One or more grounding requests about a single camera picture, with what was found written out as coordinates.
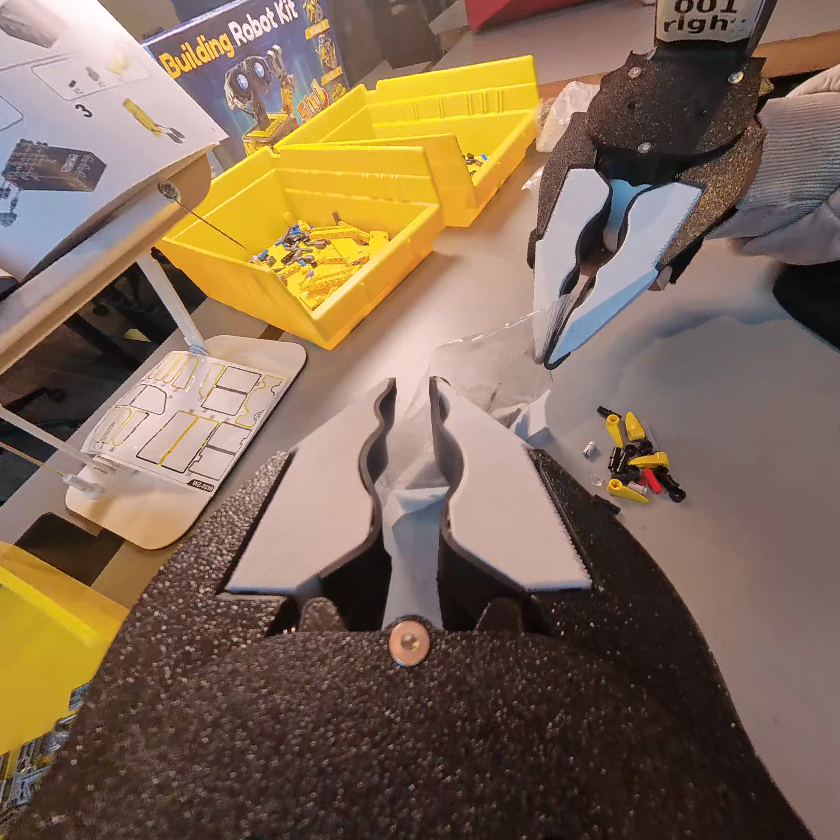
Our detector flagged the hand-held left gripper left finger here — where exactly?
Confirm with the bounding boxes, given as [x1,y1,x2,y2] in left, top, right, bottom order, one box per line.
[224,378,397,631]

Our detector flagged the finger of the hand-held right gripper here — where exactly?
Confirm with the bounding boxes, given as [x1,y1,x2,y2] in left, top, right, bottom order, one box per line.
[544,180,704,370]
[531,168,613,364]

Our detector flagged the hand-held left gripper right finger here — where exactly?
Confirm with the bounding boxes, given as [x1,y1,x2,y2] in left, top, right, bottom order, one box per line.
[428,377,595,631]

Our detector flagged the clear plastic bag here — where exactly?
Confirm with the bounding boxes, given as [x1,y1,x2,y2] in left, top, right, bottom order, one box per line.
[536,82,601,156]
[374,313,559,631]

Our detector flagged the pile of small colourful parts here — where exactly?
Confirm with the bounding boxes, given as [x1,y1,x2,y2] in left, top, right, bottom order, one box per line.
[584,407,686,506]

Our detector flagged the person's right forearm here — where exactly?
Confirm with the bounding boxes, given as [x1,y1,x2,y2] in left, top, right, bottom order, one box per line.
[713,66,840,263]

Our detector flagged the white sticker sheet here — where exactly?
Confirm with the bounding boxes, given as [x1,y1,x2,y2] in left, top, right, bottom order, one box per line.
[82,348,287,497]

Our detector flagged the black textured pad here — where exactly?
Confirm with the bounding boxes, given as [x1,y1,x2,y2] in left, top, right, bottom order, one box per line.
[775,256,840,349]

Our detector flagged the red plastic bin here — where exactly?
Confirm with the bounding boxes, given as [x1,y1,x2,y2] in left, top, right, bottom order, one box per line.
[466,0,592,30]

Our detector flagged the yellow divided bin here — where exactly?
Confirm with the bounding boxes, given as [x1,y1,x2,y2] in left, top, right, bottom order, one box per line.
[161,142,447,351]

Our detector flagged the pile of yellow parts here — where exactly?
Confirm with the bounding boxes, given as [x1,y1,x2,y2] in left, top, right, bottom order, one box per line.
[250,217,395,309]

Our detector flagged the white stand pole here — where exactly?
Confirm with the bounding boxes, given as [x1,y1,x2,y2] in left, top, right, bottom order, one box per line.
[136,256,208,358]

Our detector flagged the black flat plate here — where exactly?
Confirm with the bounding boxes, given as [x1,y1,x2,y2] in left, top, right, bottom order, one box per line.
[11,512,126,592]

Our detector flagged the yellow bin with grey parts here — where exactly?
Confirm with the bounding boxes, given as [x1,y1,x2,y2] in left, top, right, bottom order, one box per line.
[0,541,132,756]

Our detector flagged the pile of grey connector parts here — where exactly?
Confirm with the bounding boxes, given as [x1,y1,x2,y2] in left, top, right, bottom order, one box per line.
[0,716,86,808]

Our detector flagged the blue printed cardboard box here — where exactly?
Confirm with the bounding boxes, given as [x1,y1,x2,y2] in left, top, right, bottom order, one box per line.
[142,0,349,158]

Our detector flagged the instruction booklet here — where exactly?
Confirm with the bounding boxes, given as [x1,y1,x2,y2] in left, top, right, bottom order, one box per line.
[0,0,227,277]

